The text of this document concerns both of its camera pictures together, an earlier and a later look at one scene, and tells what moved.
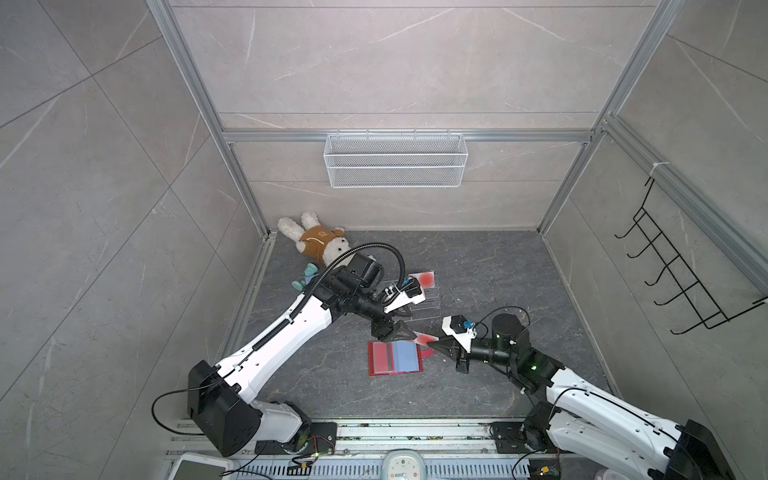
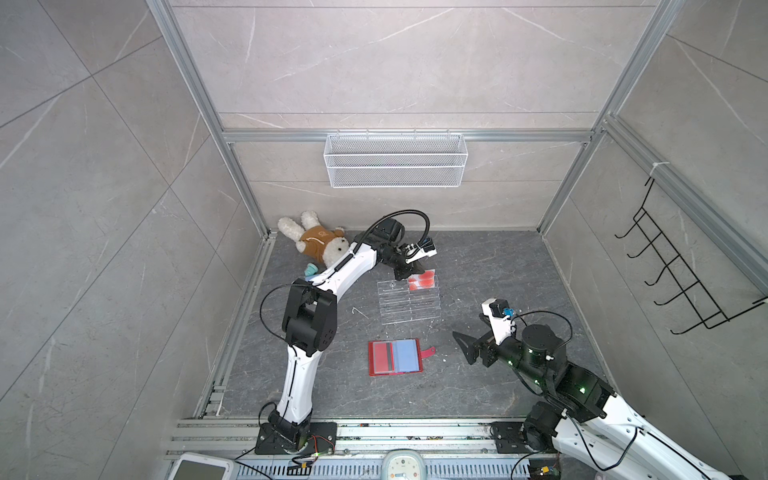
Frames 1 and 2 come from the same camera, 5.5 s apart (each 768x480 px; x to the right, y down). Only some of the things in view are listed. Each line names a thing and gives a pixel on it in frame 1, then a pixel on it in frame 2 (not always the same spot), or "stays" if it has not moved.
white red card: [424, 339] → [423, 279]
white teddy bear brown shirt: [314, 238] stays
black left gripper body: [371, 306] → [397, 260]
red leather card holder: [396, 357] stays
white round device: [403, 464] stays
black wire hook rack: [691, 287] stays
